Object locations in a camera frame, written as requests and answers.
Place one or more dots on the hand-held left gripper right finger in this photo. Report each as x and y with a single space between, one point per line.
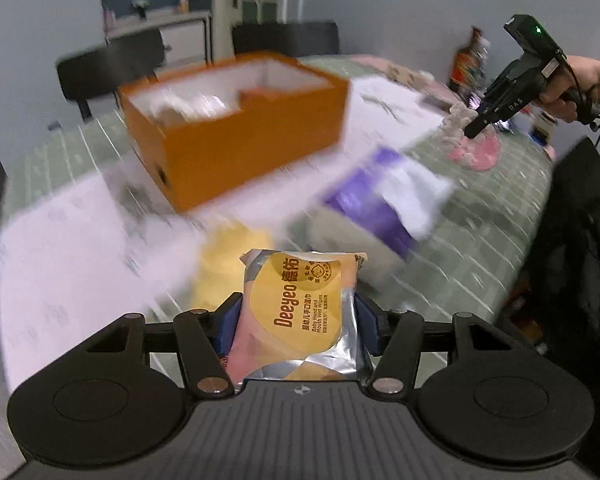
369 327

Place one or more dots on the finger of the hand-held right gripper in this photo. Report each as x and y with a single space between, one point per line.
477 122

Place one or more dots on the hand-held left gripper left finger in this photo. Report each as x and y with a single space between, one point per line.
230 325

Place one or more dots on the white fluffy toy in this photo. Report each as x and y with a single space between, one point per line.
457 122

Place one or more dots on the yellow wet wipes packet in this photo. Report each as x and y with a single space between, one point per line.
295 320

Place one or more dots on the orange cardboard box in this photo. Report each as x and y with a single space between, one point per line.
250 145

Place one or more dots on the person's right hand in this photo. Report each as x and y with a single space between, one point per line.
597 87

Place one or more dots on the pink plush item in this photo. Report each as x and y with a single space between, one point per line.
475 155

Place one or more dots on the dark bottle with red label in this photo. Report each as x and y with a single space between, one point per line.
470 67

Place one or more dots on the green checkered tablecloth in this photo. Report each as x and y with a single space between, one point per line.
480 220

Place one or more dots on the purple tissue pack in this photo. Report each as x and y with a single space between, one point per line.
375 200

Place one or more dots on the white printed sheet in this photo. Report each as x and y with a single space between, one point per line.
80 240

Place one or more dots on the black jacket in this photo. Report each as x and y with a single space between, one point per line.
580 270

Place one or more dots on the black wooden chair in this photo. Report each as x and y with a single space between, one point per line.
110 70
285 37

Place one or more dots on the white crumpled tissue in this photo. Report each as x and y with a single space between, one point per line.
190 105

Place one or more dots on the white drawer cabinet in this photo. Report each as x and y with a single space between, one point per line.
185 35

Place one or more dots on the orange drink bottle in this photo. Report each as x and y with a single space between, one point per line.
183 0

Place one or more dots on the pink bottle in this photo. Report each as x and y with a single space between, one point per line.
109 19

